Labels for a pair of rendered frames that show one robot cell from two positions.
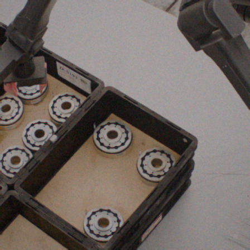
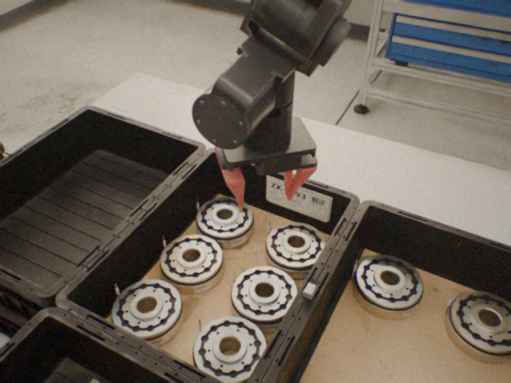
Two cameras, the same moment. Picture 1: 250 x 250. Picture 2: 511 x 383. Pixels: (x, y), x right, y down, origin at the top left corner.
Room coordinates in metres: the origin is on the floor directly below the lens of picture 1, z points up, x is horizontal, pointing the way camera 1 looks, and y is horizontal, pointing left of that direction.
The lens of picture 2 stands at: (0.55, 0.33, 1.48)
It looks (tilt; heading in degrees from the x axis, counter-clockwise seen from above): 42 degrees down; 350
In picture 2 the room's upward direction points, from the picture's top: straight up
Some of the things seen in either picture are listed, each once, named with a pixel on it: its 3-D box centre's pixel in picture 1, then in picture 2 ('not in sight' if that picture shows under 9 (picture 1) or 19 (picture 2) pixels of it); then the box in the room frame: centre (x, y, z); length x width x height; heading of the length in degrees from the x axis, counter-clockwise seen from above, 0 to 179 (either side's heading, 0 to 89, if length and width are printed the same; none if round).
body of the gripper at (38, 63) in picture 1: (22, 64); (266, 124); (0.99, 0.23, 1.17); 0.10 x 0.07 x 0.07; 95
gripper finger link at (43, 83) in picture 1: (33, 81); (279, 171); (0.99, 0.21, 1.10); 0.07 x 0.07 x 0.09; 5
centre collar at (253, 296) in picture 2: (39, 134); (264, 290); (1.00, 0.23, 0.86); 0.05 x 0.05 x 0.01
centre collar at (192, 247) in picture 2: (5, 108); (191, 256); (1.09, 0.33, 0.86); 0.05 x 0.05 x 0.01
